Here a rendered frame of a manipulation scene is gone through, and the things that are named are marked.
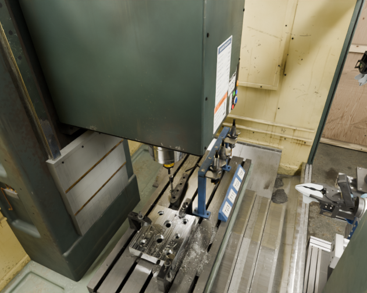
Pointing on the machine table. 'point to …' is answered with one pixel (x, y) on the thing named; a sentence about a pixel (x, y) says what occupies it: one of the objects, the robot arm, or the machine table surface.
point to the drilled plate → (184, 231)
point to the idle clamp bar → (179, 190)
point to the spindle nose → (164, 154)
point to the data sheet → (223, 69)
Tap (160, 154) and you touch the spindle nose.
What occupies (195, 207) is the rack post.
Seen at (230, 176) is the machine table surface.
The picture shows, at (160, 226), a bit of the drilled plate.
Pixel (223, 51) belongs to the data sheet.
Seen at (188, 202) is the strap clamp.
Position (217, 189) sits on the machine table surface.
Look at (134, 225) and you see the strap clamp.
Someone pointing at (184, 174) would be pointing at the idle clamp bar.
